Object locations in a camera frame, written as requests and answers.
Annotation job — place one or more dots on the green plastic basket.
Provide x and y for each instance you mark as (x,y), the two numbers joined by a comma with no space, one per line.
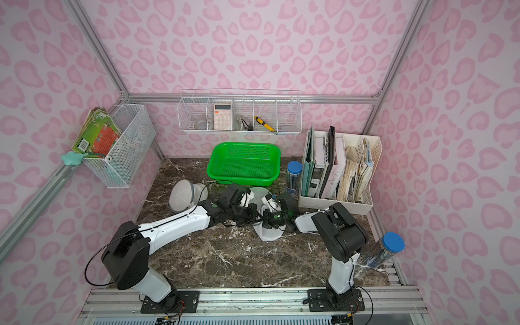
(249,164)

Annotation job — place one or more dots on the white file organizer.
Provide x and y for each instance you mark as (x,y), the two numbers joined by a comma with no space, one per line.
(316,201)

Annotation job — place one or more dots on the metal clips in shelf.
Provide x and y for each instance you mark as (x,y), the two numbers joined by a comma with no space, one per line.
(244,124)

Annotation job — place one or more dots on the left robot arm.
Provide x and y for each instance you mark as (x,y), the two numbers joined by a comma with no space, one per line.
(126,256)

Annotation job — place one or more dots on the pencil tube blue lid lying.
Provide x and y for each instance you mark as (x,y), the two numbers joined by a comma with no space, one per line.
(386,247)

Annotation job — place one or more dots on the white calculator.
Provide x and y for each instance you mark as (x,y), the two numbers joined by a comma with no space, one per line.
(223,117)

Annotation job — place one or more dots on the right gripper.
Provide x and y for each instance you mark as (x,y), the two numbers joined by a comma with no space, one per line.
(274,219)

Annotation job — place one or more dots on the round metal tin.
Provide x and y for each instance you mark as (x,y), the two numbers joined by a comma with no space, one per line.
(201,125)

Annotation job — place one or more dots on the mint green star hook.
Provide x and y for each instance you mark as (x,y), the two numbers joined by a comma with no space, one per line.
(73,158)

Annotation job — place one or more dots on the yellow black utility knife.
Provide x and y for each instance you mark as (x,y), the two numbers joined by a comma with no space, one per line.
(263,123)

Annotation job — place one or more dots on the white wire shelf back wall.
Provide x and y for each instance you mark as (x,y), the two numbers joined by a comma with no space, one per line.
(283,112)

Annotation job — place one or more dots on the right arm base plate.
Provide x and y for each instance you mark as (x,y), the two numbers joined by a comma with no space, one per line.
(327,300)

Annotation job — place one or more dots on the black binder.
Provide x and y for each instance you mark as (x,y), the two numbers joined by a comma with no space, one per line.
(329,158)

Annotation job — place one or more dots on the white book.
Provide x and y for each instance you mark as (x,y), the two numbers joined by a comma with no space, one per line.
(337,170)

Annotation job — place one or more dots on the pencil tube blue lid standing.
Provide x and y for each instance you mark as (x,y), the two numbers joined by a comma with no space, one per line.
(294,171)

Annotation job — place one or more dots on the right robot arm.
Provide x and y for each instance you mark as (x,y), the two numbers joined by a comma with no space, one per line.
(342,235)

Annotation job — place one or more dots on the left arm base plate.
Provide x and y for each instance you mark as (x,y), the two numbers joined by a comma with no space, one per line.
(177,302)

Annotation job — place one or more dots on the white mesh laundry bag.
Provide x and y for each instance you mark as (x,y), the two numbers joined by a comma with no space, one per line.
(186,195)

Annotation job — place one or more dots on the beige papers in organizer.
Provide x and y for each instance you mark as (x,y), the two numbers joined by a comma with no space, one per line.
(357,174)

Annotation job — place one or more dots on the green red booklet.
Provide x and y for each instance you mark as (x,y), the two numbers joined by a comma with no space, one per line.
(98,134)

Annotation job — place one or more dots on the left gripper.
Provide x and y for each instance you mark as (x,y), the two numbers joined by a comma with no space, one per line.
(247,213)

